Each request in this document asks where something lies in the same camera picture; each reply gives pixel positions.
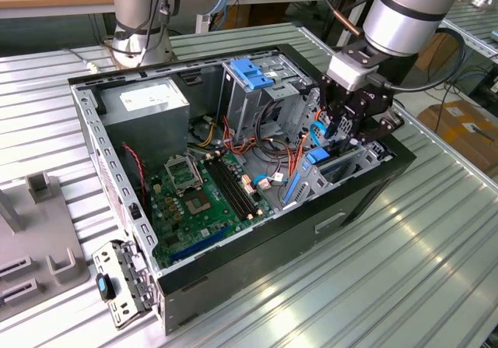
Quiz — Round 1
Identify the yellow black power wire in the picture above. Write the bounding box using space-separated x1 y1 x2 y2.
186 116 221 149

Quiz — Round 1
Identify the grey power supply unit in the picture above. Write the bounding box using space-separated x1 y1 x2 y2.
96 76 191 162

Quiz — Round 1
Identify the cardboard box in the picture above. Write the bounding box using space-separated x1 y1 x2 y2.
418 100 498 174

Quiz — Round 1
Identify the CPU socket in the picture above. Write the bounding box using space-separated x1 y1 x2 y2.
182 190 215 216

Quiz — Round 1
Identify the metal optical drive cage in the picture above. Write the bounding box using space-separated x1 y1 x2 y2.
217 50 320 142

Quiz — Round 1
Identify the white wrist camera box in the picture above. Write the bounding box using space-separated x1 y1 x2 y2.
325 50 381 92

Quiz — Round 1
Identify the black open PC case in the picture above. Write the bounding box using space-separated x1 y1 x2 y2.
68 42 417 337

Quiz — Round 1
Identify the blue expansion slot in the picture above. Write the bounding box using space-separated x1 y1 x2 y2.
169 223 230 263

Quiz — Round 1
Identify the black camera cable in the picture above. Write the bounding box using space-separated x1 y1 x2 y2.
367 26 467 94

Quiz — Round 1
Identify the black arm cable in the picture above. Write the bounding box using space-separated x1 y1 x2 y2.
65 0 174 72

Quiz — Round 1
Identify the metal card retention bracket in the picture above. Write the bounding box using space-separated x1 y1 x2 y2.
91 238 161 332

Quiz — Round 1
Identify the black case fan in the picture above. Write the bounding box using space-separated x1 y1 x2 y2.
118 141 153 213

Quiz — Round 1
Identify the short blue labelled wire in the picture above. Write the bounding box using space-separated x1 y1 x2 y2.
248 173 287 192

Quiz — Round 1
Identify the green motherboard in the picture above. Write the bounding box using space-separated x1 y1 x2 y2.
146 149 278 271

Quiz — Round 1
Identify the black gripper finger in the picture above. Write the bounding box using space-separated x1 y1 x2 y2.
349 109 405 147
319 73 346 140

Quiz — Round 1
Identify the blue SATA wire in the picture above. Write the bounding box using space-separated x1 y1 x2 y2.
310 120 334 149

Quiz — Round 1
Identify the black cable with copper sleeve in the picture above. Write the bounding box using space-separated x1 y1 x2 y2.
310 0 366 37

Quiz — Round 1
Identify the red orange wire bundle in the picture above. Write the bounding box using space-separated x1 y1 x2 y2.
221 114 296 158

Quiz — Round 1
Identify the grey parts rack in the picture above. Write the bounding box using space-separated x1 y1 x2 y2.
0 170 93 318

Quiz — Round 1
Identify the metal slat side table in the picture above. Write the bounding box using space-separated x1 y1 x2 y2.
439 1 498 88

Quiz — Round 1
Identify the metal socket cover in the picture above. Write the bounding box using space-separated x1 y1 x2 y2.
163 153 205 197

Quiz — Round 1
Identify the power wire with black plug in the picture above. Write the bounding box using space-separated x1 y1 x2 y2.
287 106 331 180

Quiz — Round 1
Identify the blue drive cage latch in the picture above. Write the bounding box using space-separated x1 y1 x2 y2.
230 58 275 91

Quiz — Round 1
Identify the metal disk bay cage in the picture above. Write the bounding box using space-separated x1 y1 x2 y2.
279 133 384 213

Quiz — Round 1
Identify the thick black cable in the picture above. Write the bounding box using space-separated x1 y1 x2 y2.
254 98 291 154

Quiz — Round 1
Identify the black RAM slot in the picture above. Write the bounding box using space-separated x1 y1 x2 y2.
215 157 257 216
219 155 261 213
209 160 252 219
204 162 247 222

